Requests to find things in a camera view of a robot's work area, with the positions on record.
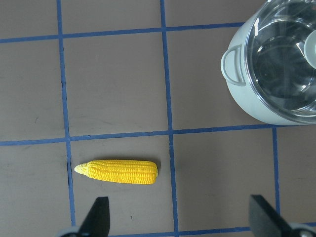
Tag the yellow corn cob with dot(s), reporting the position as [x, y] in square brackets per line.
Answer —
[120, 171]

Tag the glass pot lid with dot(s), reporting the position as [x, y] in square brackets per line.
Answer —
[277, 60]

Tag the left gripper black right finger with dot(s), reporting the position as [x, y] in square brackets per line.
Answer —
[264, 221]

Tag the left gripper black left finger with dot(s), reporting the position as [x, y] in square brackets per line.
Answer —
[97, 221]

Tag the light green cooking pot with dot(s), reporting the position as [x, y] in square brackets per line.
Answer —
[233, 68]

